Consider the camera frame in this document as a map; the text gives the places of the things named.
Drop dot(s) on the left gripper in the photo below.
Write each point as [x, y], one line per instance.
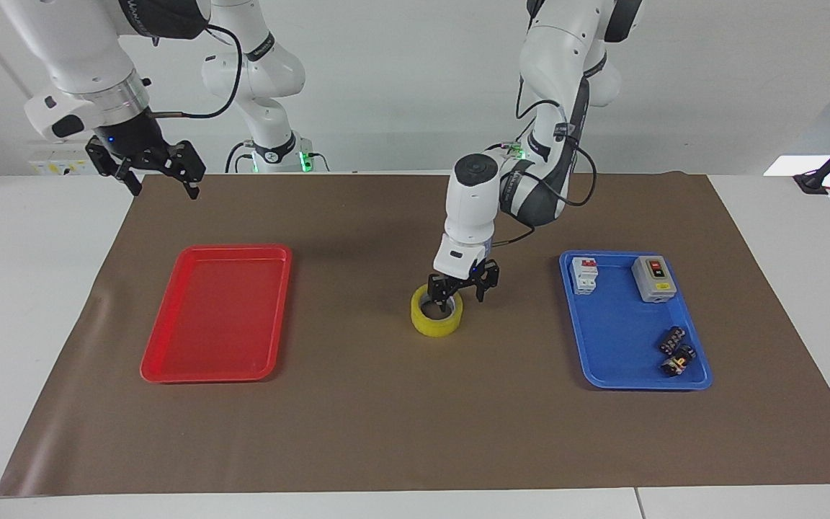
[474, 274]

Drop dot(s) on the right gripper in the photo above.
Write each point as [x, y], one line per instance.
[132, 137]

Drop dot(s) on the yellow tape roll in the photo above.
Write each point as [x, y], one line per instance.
[435, 324]

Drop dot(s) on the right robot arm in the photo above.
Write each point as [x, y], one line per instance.
[83, 50]

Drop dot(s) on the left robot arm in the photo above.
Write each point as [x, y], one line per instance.
[469, 202]

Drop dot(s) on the white circuit breaker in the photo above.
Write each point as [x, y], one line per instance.
[584, 276]

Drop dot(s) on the red plastic tray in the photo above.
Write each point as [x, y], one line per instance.
[217, 313]

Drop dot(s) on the blue plastic tray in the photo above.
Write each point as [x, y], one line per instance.
[620, 339]

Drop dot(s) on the small black connector block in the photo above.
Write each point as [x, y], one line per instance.
[677, 360]
[671, 339]

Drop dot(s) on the grey switch box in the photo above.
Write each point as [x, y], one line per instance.
[654, 280]

